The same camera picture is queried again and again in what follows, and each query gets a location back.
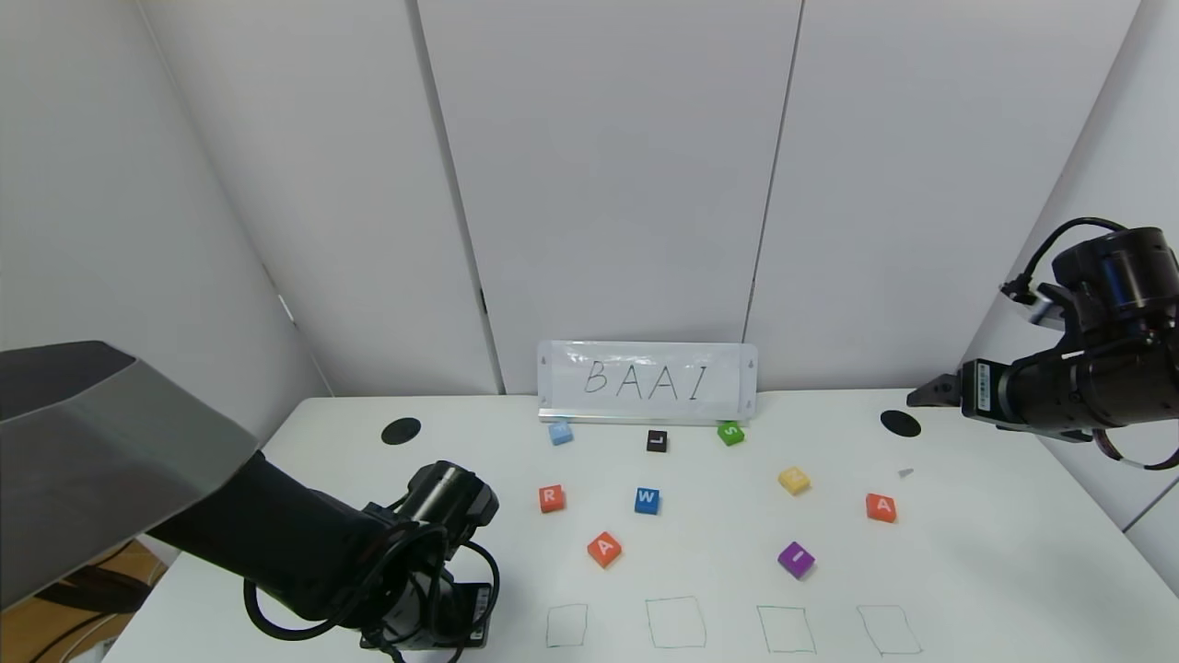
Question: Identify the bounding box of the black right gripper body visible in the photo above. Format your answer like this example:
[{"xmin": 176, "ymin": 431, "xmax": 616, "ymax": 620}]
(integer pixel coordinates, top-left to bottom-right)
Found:
[{"xmin": 960, "ymin": 350, "xmax": 1085, "ymax": 435}]

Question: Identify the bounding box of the white BAAI sign board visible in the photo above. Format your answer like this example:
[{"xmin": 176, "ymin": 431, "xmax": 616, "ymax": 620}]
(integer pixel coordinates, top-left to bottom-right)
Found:
[{"xmin": 538, "ymin": 341, "xmax": 759, "ymax": 425}]

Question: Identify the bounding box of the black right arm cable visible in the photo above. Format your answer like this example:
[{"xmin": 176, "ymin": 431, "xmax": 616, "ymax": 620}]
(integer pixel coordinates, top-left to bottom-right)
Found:
[{"xmin": 1009, "ymin": 218, "xmax": 1129, "ymax": 300}]

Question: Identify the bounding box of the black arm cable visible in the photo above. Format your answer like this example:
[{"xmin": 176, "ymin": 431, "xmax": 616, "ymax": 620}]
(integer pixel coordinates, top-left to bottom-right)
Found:
[
  {"xmin": 244, "ymin": 520, "xmax": 503, "ymax": 663},
  {"xmin": 1009, "ymin": 218, "xmax": 1129, "ymax": 300}
]

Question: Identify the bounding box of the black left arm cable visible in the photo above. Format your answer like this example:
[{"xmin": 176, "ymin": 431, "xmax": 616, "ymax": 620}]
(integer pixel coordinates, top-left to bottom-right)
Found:
[{"xmin": 244, "ymin": 520, "xmax": 503, "ymax": 663}]

